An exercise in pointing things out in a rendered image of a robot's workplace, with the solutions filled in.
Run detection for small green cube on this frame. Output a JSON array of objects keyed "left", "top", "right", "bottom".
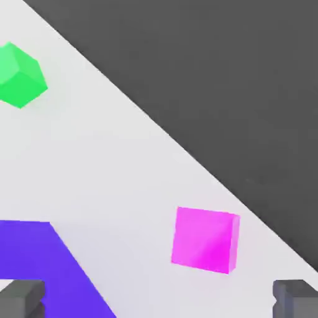
[{"left": 0, "top": 41, "right": 48, "bottom": 109}]

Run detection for small magenta cube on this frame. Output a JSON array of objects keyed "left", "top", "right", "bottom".
[{"left": 170, "top": 206, "right": 241, "bottom": 275}]

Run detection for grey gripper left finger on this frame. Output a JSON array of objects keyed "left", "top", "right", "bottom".
[{"left": 0, "top": 279, "right": 46, "bottom": 318}]

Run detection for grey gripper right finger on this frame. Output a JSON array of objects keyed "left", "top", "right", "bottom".
[{"left": 272, "top": 279, "right": 318, "bottom": 318}]

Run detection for large purple box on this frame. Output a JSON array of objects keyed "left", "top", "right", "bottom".
[{"left": 0, "top": 220, "right": 117, "bottom": 318}]

